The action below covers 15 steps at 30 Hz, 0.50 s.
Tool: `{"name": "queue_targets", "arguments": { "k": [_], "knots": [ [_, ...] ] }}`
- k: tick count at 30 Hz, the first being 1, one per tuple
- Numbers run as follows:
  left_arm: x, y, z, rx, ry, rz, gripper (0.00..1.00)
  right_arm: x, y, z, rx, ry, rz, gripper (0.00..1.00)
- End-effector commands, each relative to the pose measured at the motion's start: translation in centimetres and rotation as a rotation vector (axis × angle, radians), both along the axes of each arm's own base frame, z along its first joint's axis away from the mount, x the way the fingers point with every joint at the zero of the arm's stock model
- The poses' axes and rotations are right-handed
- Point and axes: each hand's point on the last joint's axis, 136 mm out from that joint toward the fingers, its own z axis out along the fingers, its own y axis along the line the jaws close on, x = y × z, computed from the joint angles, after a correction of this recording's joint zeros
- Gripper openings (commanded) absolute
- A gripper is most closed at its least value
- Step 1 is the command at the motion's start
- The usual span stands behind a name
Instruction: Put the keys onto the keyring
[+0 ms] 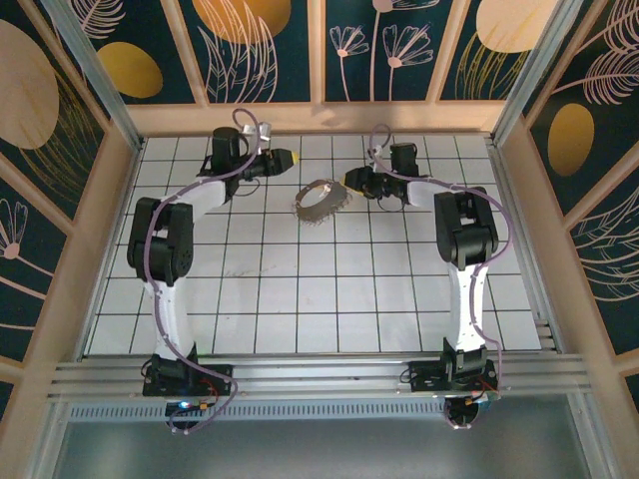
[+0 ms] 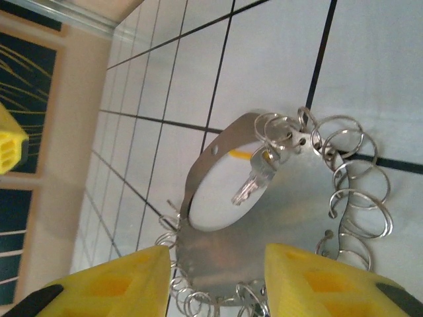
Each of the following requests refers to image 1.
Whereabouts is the slotted grey cable duct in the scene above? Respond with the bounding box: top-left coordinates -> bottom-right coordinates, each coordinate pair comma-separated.
67,402 -> 575,423

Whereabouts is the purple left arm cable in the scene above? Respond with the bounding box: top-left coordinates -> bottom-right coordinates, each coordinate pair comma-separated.
143,108 -> 274,435

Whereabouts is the small circuit board with LED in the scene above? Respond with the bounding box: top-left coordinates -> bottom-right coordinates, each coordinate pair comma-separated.
166,397 -> 224,416
442,391 -> 500,431

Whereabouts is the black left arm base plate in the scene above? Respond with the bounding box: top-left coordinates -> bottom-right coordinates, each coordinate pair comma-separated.
142,356 -> 236,398

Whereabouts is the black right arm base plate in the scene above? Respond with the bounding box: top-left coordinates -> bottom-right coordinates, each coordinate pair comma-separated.
406,359 -> 500,395

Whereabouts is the aluminium mounting rail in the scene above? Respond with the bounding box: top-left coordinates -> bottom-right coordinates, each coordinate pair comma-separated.
47,354 -> 593,401

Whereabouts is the aluminium table edge rail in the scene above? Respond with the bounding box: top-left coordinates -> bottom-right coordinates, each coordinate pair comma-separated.
486,139 -> 563,356

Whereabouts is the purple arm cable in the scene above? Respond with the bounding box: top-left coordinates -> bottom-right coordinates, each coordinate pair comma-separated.
143,108 -> 274,435
368,124 -> 513,431

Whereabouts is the aluminium corner post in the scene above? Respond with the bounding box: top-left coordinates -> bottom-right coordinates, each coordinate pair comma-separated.
42,0 -> 146,151
491,0 -> 593,146

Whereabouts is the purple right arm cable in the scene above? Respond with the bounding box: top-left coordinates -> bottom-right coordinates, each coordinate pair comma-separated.
368,124 -> 513,431

